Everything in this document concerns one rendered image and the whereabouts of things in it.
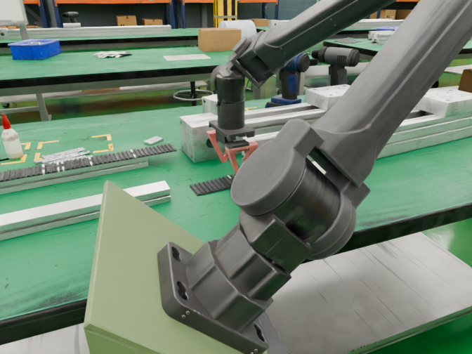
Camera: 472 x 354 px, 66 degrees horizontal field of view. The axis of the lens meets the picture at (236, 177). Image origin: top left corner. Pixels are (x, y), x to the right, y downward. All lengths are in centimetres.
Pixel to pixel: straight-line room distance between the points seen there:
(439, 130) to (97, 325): 105
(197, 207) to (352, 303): 79
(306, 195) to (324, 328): 98
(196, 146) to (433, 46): 65
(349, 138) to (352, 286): 113
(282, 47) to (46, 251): 53
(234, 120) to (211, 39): 221
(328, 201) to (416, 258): 133
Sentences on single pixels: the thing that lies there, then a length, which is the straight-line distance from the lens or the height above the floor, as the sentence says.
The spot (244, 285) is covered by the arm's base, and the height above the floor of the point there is 94.
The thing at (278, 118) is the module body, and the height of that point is 86.
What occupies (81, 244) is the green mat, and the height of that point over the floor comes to 78.
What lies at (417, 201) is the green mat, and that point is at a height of 78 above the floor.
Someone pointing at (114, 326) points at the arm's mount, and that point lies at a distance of 27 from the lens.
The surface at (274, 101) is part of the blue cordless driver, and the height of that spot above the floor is 84.
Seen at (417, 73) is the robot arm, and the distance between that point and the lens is 38.
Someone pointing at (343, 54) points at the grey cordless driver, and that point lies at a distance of 137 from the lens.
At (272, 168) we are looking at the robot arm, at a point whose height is 103.
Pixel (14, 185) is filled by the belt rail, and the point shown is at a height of 79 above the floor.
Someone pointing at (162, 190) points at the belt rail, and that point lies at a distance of 75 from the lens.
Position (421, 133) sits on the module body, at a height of 83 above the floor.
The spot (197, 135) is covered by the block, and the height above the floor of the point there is 85.
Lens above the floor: 116
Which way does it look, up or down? 27 degrees down
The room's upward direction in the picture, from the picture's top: straight up
